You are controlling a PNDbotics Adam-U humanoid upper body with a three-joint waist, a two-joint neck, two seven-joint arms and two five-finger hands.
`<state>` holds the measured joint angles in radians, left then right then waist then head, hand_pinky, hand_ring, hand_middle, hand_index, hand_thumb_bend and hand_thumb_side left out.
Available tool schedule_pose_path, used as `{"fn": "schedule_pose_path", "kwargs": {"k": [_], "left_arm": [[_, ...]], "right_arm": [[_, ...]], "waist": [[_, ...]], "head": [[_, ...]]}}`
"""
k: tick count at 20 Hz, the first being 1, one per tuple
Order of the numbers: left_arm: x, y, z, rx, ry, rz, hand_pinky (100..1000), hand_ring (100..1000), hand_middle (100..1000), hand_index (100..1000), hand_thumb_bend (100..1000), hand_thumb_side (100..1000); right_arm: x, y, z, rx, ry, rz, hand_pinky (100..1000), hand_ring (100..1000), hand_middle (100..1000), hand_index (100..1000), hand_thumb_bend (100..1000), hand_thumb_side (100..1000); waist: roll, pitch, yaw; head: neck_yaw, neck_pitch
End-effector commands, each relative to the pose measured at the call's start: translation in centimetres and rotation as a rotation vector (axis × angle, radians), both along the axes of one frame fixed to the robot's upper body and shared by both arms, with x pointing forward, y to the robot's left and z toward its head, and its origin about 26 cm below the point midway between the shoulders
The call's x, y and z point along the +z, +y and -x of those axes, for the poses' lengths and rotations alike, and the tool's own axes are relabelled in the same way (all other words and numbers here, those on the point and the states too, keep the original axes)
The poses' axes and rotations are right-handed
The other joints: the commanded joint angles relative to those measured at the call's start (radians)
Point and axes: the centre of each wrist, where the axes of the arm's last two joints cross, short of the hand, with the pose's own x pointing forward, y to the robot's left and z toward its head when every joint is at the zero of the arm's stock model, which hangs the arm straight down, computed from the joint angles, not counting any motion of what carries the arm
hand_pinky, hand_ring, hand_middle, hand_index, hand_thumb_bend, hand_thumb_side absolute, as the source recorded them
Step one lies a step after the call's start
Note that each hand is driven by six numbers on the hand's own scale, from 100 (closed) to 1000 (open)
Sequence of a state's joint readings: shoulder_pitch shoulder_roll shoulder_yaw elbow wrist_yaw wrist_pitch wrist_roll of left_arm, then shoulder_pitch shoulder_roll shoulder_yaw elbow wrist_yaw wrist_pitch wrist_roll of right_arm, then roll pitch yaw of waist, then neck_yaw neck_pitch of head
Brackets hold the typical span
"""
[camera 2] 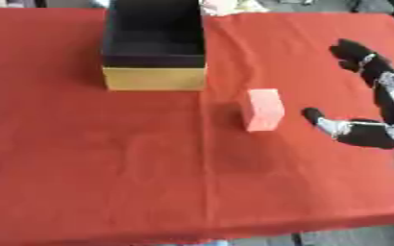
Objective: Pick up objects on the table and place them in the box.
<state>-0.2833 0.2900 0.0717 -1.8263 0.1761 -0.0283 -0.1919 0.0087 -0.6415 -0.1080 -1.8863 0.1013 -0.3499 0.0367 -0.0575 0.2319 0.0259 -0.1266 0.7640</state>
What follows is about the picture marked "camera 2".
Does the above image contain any tan cardboard box black inside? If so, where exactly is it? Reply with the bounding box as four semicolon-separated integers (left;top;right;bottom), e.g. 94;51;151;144
99;0;209;92

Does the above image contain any white cloth bundle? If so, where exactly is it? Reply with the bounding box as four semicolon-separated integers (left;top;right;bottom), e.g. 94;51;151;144
198;0;271;17

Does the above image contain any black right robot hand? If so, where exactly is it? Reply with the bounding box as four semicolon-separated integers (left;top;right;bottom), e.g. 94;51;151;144
299;38;394;150

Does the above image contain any pink rectangular block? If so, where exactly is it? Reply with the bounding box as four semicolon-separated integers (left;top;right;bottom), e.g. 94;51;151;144
238;88;286;133

